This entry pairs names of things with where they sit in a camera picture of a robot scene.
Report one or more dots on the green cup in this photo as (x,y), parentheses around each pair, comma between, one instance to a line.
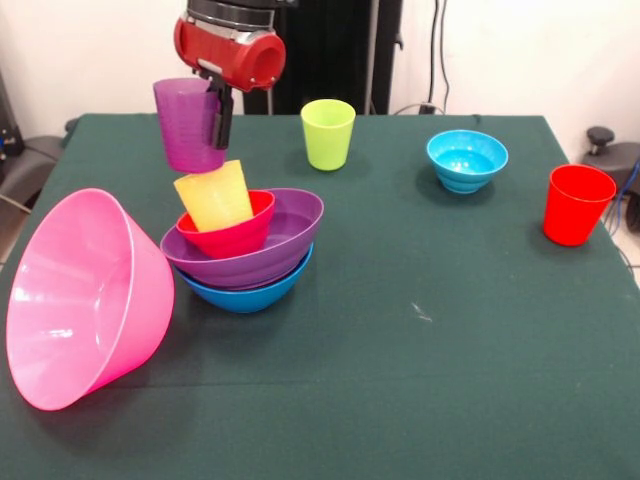
(327,145)

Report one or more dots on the dark green table cloth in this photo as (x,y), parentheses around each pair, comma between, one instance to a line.
(320,375)

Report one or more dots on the yellow cup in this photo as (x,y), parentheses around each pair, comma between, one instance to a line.
(220,200)

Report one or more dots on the large pink bowl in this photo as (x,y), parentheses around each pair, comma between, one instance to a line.
(95,300)

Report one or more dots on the black power plug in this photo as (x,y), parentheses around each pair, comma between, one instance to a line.
(426,108)

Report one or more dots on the small crimson bowl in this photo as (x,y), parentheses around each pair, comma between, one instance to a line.
(235,237)

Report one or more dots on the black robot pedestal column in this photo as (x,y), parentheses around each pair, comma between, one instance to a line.
(330,55)

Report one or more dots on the large purple bowl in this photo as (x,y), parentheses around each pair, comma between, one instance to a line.
(290,235)

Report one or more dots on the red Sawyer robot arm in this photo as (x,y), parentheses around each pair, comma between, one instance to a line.
(230,12)

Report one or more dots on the large blue bowl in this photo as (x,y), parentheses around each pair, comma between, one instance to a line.
(247,300)

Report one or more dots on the purple cup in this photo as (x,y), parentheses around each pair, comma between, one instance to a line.
(185,130)

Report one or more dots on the black equipment box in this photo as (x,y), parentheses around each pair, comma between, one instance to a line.
(7,130)

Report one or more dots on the small light blue bowl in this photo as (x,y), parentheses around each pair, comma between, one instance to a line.
(467,165)

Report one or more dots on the black knob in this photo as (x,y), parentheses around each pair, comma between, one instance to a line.
(600,135)

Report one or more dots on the red cup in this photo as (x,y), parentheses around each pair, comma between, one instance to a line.
(575,215)

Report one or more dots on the black pedestal leg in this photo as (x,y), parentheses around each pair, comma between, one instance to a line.
(30,160)
(625,155)

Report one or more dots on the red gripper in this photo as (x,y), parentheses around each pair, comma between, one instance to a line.
(220,55)

